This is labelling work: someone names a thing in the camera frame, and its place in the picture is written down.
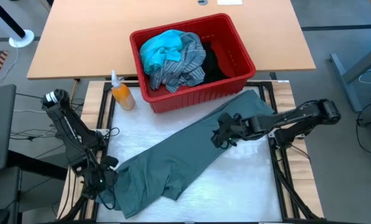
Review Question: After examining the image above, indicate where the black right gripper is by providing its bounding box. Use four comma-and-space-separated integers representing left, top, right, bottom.
210, 112, 248, 149

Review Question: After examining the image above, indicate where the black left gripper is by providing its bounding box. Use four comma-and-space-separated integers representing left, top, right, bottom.
81, 164, 118, 200

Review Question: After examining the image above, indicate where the grey-green garment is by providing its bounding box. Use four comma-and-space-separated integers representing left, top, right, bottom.
95, 89, 276, 220

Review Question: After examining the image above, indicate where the turquoise shirt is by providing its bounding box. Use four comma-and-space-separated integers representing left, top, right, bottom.
139, 29, 186, 75

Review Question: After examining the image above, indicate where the red plastic laundry bin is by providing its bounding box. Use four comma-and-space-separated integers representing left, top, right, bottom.
129, 12, 257, 114

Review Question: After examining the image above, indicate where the black garment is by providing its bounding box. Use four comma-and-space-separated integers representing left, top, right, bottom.
200, 42, 232, 85

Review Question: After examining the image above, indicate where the grey striped garment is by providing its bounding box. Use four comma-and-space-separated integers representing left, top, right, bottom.
148, 32, 207, 93

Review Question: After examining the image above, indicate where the orange spray bottle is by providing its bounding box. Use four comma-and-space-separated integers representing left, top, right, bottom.
110, 69, 136, 111

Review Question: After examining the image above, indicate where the dark grey panel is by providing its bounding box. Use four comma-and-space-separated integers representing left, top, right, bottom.
0, 83, 17, 174

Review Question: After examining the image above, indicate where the grey metal desk leg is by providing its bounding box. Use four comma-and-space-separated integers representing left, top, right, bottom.
329, 39, 371, 113

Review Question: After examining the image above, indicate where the tan wooden desk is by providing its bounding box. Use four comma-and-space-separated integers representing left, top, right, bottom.
26, 0, 317, 80

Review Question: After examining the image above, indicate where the white floor stand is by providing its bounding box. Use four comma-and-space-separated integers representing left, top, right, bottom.
0, 0, 35, 49

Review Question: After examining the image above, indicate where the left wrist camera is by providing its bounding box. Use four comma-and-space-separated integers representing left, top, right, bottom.
101, 155, 120, 169

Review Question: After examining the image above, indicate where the black aluminium table frame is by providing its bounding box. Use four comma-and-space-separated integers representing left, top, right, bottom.
59, 80, 325, 224

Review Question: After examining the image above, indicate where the yellow cable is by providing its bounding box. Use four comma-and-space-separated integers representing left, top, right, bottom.
68, 79, 80, 104

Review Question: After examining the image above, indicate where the black floor cable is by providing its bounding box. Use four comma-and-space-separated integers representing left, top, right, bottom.
355, 118, 371, 156

